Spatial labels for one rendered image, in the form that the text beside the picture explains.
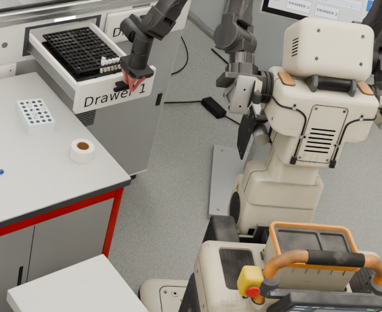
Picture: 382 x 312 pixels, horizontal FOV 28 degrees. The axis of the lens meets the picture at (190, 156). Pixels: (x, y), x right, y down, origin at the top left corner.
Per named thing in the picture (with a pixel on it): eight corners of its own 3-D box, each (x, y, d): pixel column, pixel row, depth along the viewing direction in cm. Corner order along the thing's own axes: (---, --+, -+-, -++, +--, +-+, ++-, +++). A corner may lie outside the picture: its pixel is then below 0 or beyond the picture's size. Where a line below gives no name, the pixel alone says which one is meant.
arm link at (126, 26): (154, 17, 225) (173, 26, 232) (135, -5, 232) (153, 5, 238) (129, 48, 229) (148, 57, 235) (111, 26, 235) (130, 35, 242)
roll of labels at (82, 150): (93, 164, 232) (95, 154, 230) (69, 162, 231) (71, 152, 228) (91, 149, 238) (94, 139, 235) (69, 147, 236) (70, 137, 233)
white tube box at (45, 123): (54, 131, 240) (55, 122, 238) (28, 135, 236) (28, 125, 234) (40, 107, 248) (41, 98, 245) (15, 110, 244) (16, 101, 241)
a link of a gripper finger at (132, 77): (132, 80, 248) (138, 56, 242) (144, 93, 244) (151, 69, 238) (114, 84, 244) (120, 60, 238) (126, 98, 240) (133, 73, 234)
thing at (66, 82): (143, 89, 255) (147, 74, 252) (77, 106, 240) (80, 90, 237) (80, 26, 277) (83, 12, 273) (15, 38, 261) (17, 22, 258)
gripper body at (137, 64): (135, 58, 243) (140, 38, 239) (153, 77, 238) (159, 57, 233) (118, 61, 239) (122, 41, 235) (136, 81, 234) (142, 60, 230)
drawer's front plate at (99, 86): (150, 95, 256) (156, 67, 250) (75, 114, 239) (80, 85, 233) (147, 92, 257) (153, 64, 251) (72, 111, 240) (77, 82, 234)
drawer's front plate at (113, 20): (169, 30, 292) (175, 5, 285) (104, 43, 275) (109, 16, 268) (166, 28, 292) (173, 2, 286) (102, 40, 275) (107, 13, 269)
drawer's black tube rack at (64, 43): (121, 77, 257) (124, 61, 253) (75, 88, 247) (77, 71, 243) (85, 42, 269) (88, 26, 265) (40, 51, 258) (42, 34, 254)
